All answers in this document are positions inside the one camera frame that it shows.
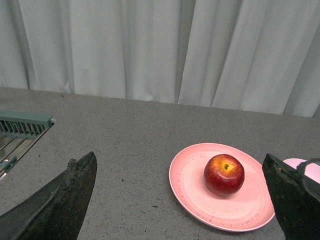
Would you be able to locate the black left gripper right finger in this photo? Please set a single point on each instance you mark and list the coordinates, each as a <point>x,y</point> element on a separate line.
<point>295,197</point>

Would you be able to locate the pink bowl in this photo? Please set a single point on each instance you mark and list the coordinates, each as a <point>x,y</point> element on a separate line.
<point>312,170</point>

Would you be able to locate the green metal dish rack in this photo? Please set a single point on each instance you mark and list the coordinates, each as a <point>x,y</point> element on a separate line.
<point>19,131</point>

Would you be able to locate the pink plate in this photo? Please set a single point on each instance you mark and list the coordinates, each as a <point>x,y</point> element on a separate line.
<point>248,209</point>

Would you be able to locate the white curtain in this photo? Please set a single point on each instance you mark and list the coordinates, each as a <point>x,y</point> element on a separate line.
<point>250,55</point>

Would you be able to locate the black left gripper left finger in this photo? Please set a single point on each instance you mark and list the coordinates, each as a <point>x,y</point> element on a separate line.
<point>57,210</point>

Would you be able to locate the red apple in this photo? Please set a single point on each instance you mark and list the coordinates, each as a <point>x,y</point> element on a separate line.
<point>224,175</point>

